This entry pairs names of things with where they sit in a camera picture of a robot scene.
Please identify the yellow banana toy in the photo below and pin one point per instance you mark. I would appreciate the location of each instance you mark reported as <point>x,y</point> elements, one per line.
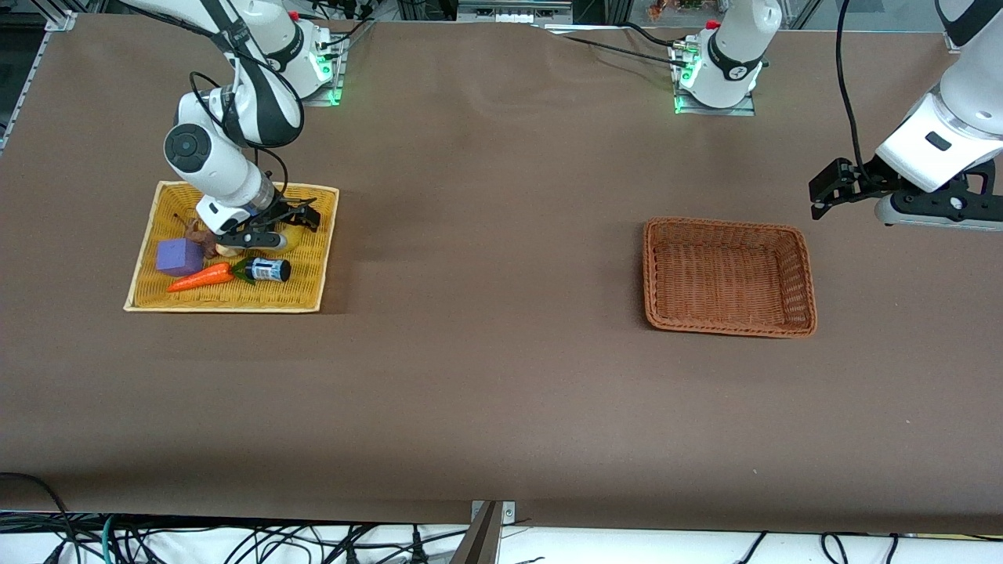
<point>291,241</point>

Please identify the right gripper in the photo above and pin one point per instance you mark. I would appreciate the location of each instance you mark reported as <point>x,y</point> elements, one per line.
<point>280,211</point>

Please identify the small blue white can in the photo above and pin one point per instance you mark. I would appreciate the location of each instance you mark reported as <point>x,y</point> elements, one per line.
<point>270,270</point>

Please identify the toy bread loaf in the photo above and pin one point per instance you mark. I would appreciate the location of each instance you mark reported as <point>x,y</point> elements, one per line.
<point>227,251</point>

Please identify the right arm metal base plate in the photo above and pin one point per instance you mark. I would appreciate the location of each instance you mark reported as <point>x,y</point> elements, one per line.
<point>333,78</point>

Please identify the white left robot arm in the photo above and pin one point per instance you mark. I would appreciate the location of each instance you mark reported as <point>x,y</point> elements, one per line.
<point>729,47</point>

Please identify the yellow wicker basket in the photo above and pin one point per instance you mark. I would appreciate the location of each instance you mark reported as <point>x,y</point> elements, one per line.
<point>305,290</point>

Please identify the orange toy carrot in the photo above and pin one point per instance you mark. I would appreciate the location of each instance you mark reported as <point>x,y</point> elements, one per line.
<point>200,278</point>

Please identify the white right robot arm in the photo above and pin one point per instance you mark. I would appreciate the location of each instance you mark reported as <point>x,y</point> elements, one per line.
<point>227,168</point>

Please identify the aluminium frame rail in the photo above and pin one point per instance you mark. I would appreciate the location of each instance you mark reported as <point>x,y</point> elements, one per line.
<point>23,86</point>

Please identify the brown wicker basket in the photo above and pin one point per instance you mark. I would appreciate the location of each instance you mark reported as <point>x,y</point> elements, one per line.
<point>729,274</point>

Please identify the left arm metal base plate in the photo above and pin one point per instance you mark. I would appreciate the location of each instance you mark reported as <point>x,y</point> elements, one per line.
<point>717,111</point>

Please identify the small metal bracket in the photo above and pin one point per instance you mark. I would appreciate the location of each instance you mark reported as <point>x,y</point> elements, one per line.
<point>508,513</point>

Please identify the brown slanted bar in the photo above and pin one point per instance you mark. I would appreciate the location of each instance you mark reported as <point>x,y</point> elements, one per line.
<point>478,544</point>

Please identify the purple foam cube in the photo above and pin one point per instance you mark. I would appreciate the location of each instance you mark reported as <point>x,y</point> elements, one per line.
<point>179,257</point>

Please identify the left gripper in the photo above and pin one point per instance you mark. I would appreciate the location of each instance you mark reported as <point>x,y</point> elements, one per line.
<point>868,183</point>

